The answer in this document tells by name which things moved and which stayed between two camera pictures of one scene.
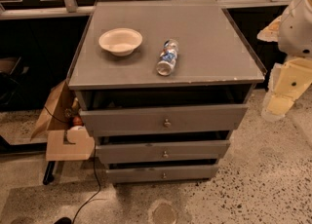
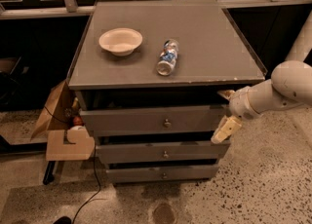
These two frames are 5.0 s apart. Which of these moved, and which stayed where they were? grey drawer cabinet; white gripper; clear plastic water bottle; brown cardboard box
Moved: white gripper
Stayed: brown cardboard box; grey drawer cabinet; clear plastic water bottle
